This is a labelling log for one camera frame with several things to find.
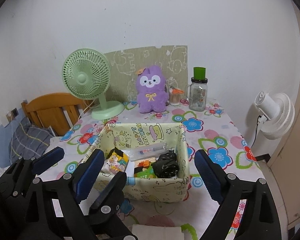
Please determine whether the clear plastic pouch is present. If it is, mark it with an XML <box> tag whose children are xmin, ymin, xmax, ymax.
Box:
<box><xmin>123</xmin><ymin>142</ymin><xmax>168</xmax><ymax>161</ymax></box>

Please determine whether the black plastic bag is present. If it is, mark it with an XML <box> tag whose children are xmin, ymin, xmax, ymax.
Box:
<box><xmin>152</xmin><ymin>151</ymin><xmax>179</xmax><ymax>178</ymax></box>

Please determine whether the purple plush toy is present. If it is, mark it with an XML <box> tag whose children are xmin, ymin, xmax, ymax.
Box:
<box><xmin>135</xmin><ymin>65</ymin><xmax>169</xmax><ymax>114</ymax></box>

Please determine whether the patterned storage box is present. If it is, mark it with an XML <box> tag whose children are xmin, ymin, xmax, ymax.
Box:
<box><xmin>91</xmin><ymin>123</ymin><xmax>190</xmax><ymax>203</ymax></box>

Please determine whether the grey plaid pillow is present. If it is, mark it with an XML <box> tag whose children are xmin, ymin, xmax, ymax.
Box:
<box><xmin>9</xmin><ymin>117</ymin><xmax>55</xmax><ymax>164</ymax></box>

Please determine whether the glass jar green lid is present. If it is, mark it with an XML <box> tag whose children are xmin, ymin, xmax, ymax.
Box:
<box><xmin>185</xmin><ymin>67</ymin><xmax>208</xmax><ymax>112</ymax></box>

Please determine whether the cotton swab cup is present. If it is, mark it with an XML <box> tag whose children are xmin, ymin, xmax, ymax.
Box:
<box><xmin>169</xmin><ymin>86</ymin><xmax>184</xmax><ymax>106</ymax></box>

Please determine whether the colourful snack packet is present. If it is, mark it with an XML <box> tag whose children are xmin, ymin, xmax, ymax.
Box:
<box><xmin>134</xmin><ymin>157</ymin><xmax>157</xmax><ymax>179</ymax></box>

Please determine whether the white standing fan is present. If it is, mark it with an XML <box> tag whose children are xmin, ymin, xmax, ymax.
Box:
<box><xmin>254</xmin><ymin>91</ymin><xmax>295</xmax><ymax>140</ymax></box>

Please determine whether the yellow cartoon packet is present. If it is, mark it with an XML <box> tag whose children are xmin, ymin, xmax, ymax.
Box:
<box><xmin>101</xmin><ymin>147</ymin><xmax>129</xmax><ymax>174</ymax></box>

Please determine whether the green desk fan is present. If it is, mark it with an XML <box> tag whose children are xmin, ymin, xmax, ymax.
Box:
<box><xmin>62</xmin><ymin>49</ymin><xmax>124</xmax><ymax>120</ymax></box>

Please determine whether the white fan cable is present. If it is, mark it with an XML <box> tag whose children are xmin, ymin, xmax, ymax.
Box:
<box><xmin>77</xmin><ymin>100</ymin><xmax>96</xmax><ymax>127</ymax></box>

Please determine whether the green cartoon backboard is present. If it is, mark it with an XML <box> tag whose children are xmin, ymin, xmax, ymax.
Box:
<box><xmin>105</xmin><ymin>45</ymin><xmax>188</xmax><ymax>102</ymax></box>

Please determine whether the floral tablecloth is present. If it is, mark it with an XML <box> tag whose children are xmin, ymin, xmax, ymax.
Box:
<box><xmin>40</xmin><ymin>100</ymin><xmax>263</xmax><ymax>239</ymax></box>

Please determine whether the white cloth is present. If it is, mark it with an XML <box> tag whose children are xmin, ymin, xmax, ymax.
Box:
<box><xmin>132</xmin><ymin>224</ymin><xmax>185</xmax><ymax>240</ymax></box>

